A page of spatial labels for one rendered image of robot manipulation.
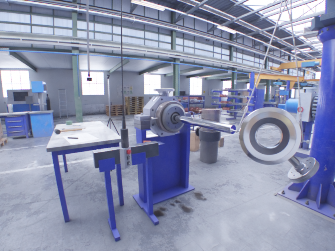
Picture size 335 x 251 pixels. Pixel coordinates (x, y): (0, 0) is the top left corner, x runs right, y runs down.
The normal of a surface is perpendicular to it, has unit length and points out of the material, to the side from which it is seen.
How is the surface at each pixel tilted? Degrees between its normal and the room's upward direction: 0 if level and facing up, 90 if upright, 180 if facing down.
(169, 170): 90
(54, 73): 90
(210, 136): 90
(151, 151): 90
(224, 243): 0
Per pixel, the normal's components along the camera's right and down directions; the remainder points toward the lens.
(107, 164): 0.53, 0.15
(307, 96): -0.86, 0.09
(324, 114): -0.96, 0.05
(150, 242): 0.00, -0.98
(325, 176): -0.48, 0.15
